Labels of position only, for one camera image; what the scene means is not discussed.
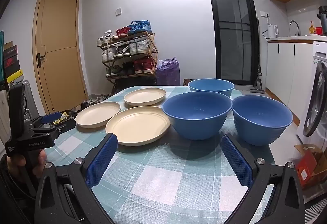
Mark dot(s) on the white washing machine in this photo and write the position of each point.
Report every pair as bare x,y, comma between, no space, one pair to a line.
316,91

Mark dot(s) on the white electric kettle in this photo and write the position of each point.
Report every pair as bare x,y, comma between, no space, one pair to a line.
272,32

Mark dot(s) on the upright vacuum cleaner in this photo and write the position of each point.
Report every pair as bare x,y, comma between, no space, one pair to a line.
258,83

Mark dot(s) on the white wall switch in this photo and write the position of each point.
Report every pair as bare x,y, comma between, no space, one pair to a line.
118,11

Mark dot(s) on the purple plastic bag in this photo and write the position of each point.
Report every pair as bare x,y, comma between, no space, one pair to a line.
168,73

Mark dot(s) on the white kitchen counter cabinet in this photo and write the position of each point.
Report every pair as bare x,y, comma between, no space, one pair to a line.
283,68

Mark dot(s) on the heap of black white shoes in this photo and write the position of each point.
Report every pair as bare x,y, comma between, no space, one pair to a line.
94,101

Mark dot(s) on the stack of shoe boxes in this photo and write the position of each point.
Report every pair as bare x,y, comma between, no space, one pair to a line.
11,65

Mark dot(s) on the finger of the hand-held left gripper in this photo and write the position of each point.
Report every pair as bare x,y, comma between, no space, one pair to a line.
61,129
51,118

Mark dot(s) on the ribbed hard suitcase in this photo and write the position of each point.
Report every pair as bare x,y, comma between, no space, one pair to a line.
27,96

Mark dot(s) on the red carton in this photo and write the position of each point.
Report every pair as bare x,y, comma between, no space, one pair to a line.
305,167

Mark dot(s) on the blue bowl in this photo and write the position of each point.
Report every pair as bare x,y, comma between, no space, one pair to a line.
210,84
260,121
196,121

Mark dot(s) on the dark grey cooker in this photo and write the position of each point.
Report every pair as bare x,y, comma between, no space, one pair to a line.
323,22

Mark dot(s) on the red box in cardboard box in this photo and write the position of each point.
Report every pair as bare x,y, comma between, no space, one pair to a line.
320,162

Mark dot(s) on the person's left hand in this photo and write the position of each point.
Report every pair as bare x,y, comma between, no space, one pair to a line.
40,161

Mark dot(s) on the metal kitchen faucet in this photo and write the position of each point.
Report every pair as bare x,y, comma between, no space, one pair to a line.
297,27

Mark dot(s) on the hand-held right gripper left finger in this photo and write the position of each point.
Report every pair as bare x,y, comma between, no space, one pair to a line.
102,160

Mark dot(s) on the wooden door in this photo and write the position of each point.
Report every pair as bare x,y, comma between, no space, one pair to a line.
61,35

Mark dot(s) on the small red container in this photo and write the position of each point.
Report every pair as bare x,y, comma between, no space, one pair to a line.
319,30

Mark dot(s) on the yellow bottle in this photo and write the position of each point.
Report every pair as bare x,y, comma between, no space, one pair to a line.
312,29

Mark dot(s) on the black framed glass door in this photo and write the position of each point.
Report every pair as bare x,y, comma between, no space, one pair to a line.
231,27

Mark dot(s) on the white wall socket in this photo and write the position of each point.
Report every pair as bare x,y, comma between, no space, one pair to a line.
264,14

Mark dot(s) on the black white patterned rug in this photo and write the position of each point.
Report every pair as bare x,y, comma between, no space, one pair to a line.
316,213

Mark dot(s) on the cream round plate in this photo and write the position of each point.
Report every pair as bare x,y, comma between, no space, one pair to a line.
145,96
98,114
139,124

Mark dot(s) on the teal checked tablecloth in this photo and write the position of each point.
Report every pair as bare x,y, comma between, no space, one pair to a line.
158,175

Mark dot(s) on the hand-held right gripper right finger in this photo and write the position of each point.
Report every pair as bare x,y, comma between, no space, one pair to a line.
236,160

